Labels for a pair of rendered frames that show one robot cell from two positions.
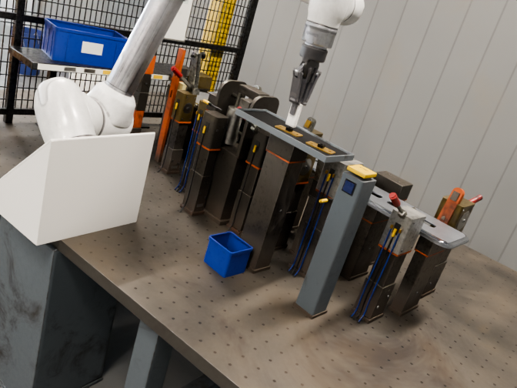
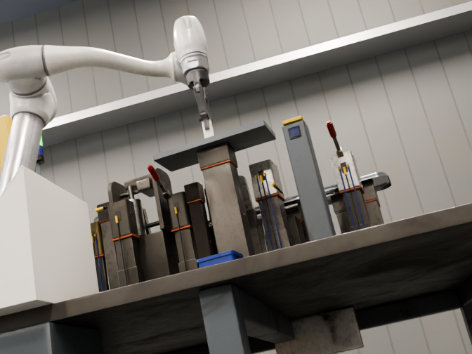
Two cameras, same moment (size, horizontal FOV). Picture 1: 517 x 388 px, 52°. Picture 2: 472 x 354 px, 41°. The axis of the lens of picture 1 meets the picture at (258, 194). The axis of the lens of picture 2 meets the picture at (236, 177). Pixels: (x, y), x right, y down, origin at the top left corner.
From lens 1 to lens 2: 1.32 m
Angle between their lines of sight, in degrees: 46
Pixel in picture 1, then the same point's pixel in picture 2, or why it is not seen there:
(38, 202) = (22, 245)
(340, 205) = (297, 151)
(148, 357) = (234, 341)
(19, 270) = not seen: outside the picture
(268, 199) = (229, 206)
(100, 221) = (76, 294)
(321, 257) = (311, 203)
